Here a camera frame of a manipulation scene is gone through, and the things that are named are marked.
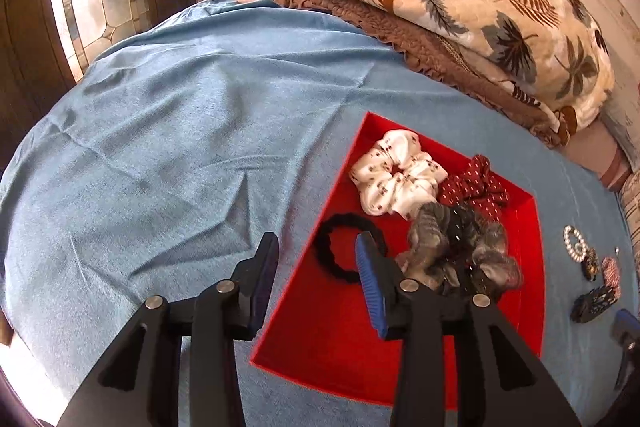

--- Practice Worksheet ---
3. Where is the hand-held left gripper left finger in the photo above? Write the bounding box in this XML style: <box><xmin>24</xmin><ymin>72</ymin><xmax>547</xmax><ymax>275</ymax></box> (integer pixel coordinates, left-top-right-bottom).
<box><xmin>56</xmin><ymin>232</ymin><xmax>280</xmax><ymax>427</ymax></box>

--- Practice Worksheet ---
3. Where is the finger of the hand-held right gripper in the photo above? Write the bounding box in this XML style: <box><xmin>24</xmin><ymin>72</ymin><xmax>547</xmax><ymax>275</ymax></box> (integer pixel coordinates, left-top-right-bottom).
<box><xmin>611</xmin><ymin>308</ymin><xmax>640</xmax><ymax>392</ymax></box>

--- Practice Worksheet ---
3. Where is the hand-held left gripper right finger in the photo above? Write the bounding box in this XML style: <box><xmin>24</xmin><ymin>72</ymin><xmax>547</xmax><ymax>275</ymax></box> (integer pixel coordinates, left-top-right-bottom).
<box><xmin>354</xmin><ymin>231</ymin><xmax>583</xmax><ymax>427</ymax></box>

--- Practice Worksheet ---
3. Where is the black hair tie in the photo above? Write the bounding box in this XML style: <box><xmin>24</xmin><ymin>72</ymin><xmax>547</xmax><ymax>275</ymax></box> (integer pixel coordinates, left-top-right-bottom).
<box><xmin>313</xmin><ymin>213</ymin><xmax>389</xmax><ymax>284</ymax></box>

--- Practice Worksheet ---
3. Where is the red tray box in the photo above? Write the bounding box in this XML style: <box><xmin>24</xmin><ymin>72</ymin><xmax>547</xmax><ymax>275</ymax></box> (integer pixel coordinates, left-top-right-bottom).
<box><xmin>249</xmin><ymin>110</ymin><xmax>547</xmax><ymax>412</ymax></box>

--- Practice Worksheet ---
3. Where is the grey scrunchie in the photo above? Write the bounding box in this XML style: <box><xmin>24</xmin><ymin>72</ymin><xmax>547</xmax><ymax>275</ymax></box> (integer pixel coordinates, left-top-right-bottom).
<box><xmin>398</xmin><ymin>202</ymin><xmax>524</xmax><ymax>297</ymax></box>

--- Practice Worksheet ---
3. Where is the white patterned scrunchie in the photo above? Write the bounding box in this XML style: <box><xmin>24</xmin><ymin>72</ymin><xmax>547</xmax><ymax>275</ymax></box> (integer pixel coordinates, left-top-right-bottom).
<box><xmin>349</xmin><ymin>130</ymin><xmax>449</xmax><ymax>221</ymax></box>

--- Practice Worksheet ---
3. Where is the red dotted scrunchie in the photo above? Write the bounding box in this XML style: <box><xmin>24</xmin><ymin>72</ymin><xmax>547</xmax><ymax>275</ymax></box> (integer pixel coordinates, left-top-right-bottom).
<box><xmin>438</xmin><ymin>154</ymin><xmax>510</xmax><ymax>224</ymax></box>

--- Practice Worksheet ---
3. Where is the black sequin hair clip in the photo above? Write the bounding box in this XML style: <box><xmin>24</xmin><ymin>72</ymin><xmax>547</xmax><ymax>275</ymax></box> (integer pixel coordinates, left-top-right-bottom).
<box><xmin>571</xmin><ymin>287</ymin><xmax>617</xmax><ymax>324</ymax></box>

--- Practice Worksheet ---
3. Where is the pink beaded hair clip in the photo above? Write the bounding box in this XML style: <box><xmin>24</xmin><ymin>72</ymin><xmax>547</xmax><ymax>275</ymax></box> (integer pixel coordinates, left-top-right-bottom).
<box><xmin>601</xmin><ymin>256</ymin><xmax>622</xmax><ymax>301</ymax></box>

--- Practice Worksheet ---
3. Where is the dark oval hair clip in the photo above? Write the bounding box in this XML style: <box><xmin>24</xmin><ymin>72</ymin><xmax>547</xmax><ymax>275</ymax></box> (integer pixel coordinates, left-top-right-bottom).
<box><xmin>582</xmin><ymin>248</ymin><xmax>601</xmax><ymax>283</ymax></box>

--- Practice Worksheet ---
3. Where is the blue bed sheet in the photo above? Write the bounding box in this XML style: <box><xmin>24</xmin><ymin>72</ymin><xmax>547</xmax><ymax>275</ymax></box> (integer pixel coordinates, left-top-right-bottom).
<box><xmin>0</xmin><ymin>0</ymin><xmax>640</xmax><ymax>427</ymax></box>

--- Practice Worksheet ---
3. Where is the pink pillow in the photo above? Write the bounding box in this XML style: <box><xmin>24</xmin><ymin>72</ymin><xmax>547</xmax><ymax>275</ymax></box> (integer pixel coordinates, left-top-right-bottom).
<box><xmin>565</xmin><ymin>117</ymin><xmax>632</xmax><ymax>190</ymax></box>

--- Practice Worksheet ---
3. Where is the brown ruffled blanket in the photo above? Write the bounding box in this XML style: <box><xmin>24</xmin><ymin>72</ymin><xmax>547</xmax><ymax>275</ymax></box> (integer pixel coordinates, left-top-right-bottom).
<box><xmin>246</xmin><ymin>0</ymin><xmax>576</xmax><ymax>150</ymax></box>

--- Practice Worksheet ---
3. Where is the pearl bracelet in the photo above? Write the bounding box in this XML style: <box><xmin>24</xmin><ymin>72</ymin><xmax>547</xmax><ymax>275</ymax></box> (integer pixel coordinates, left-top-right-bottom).
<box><xmin>563</xmin><ymin>225</ymin><xmax>590</xmax><ymax>264</ymax></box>

